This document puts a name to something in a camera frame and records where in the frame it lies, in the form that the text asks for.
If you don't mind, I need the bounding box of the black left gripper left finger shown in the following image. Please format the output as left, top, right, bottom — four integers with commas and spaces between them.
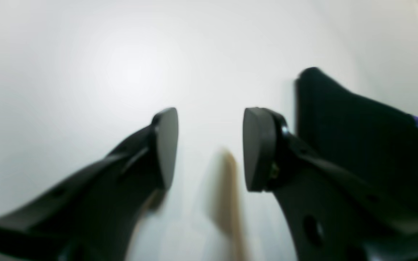
0, 108, 179, 261

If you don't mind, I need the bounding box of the black T-shirt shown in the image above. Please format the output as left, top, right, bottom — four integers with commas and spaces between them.
296, 67, 418, 212

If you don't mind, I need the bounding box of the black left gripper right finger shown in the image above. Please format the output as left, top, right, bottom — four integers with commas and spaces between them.
243, 107, 418, 261

